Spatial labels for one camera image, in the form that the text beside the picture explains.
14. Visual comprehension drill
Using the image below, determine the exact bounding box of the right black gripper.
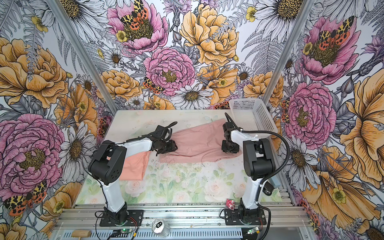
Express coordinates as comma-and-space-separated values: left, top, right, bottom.
222, 140, 241, 155

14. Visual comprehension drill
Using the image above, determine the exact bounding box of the dusty pink garment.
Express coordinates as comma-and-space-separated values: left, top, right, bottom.
160, 119, 242, 164

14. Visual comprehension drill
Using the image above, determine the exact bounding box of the peach graphic t-shirt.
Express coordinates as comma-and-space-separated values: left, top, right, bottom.
119, 151, 151, 181

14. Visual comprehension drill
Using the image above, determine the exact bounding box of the white plastic laundry basket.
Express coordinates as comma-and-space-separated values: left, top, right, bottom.
229, 98, 278, 133

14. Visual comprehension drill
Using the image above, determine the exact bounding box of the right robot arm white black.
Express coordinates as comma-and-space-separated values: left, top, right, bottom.
222, 122, 276, 226

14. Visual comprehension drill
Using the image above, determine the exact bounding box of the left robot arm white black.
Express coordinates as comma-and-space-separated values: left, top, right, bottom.
88, 122, 178, 227

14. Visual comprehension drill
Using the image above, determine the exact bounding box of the small red white card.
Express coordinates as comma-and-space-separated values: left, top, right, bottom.
226, 199, 235, 211

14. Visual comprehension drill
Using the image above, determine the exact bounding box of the black stapler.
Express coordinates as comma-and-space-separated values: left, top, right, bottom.
262, 180, 275, 196

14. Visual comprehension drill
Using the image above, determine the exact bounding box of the light blue rectangular block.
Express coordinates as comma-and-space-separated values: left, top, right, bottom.
267, 173, 282, 189

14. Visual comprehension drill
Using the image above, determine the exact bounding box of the silver drink can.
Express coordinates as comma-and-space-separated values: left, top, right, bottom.
152, 219, 171, 238

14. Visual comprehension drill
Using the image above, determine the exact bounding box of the right green circuit board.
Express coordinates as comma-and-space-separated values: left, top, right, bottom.
247, 227, 260, 235

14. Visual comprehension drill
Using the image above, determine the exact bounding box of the green circuit board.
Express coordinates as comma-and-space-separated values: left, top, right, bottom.
113, 229, 135, 235
247, 227, 260, 235

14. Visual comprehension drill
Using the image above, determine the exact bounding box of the left green circuit board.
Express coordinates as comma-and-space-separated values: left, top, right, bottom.
113, 229, 135, 235

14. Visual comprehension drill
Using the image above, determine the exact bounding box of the wooden block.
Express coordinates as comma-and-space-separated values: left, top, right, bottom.
71, 230, 91, 240

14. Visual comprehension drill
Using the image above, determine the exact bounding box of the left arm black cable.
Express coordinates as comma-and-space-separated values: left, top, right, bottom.
86, 121, 178, 211

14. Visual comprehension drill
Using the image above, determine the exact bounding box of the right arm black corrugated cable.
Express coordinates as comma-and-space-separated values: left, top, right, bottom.
224, 112, 291, 240

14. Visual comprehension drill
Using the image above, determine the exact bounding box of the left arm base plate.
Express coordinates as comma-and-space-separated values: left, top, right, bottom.
99, 210, 144, 227

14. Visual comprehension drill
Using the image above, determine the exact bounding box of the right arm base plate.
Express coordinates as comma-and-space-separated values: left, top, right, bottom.
221, 208, 267, 226

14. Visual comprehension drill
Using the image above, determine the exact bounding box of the white slotted cable duct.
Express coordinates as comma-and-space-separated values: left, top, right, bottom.
61, 228, 244, 240

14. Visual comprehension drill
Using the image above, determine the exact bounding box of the aluminium frame rail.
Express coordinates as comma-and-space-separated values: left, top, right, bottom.
55, 204, 310, 230

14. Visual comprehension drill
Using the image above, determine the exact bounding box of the right aluminium corner post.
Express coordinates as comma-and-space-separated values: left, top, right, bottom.
262, 0, 315, 105

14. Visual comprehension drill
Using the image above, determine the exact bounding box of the aluminium corner post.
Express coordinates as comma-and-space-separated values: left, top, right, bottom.
262, 0, 315, 105
47, 1, 119, 115

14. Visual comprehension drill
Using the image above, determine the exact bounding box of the left aluminium corner post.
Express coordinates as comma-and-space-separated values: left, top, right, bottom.
47, 1, 119, 115

